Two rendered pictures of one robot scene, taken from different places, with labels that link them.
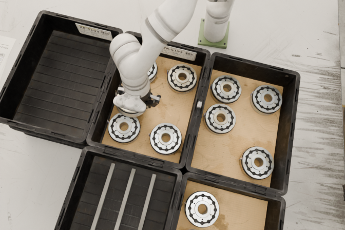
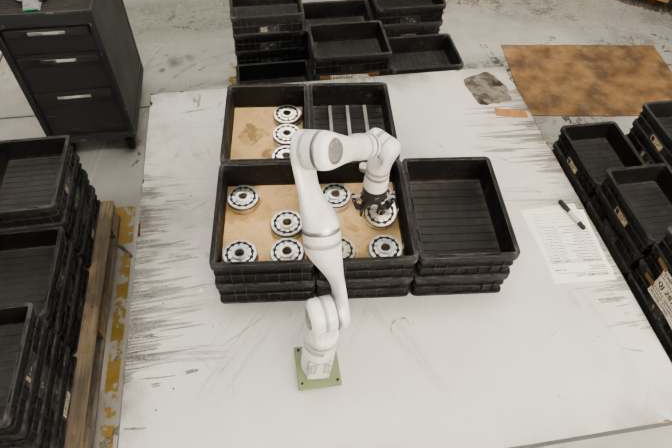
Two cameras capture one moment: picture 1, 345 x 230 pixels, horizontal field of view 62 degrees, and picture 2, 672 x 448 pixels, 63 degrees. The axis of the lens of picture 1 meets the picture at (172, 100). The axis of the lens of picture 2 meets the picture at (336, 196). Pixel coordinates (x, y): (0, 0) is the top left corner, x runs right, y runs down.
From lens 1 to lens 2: 1.40 m
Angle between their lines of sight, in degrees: 58
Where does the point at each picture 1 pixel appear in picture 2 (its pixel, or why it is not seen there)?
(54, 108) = (450, 199)
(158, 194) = not seen: hidden behind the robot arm
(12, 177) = not seen: hidden behind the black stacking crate
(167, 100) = (346, 232)
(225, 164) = (272, 195)
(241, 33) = (277, 382)
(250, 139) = (251, 220)
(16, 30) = (564, 293)
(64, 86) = (454, 219)
